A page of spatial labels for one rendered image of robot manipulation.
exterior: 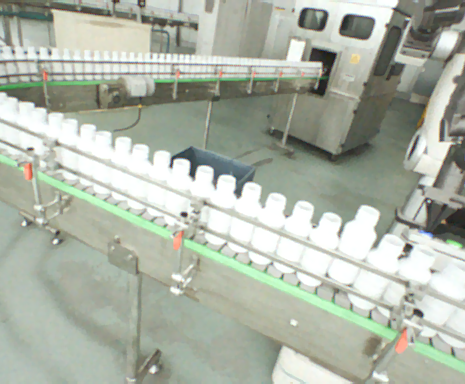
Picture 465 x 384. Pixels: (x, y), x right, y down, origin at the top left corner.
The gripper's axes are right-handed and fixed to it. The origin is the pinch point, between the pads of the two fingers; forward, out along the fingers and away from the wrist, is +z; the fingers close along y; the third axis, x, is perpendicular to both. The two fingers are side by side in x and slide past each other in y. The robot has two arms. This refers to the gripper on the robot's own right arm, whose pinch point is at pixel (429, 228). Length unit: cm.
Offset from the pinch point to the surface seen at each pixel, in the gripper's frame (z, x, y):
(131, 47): -80, 291, -337
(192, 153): 6, 44, -84
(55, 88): -2, 52, -180
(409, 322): 13.7, -25.7, -4.7
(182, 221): 13, -26, -49
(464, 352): 19.0, -14.3, 9.5
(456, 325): 14.2, -15.9, 5.8
